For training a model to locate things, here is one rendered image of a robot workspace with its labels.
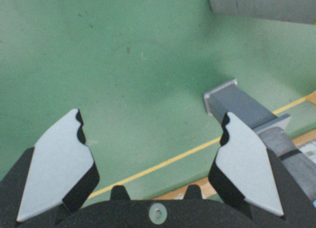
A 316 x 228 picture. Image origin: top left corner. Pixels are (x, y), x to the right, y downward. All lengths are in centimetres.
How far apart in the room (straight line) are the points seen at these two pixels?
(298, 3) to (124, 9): 40
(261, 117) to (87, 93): 70
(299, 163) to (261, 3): 45
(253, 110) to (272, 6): 37
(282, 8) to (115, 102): 58
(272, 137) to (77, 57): 73
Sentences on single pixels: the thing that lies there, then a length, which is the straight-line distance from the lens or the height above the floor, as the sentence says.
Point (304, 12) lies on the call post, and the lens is 36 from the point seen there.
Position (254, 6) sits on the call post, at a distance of 42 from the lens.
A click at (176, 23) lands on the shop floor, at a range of 52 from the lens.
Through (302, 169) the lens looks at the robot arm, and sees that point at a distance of 57.
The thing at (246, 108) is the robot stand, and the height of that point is 19.
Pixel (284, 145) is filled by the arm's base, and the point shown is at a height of 36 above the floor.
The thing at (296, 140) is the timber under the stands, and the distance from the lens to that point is 226.
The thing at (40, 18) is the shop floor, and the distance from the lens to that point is 54.
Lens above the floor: 49
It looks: 48 degrees down
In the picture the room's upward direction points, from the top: 161 degrees clockwise
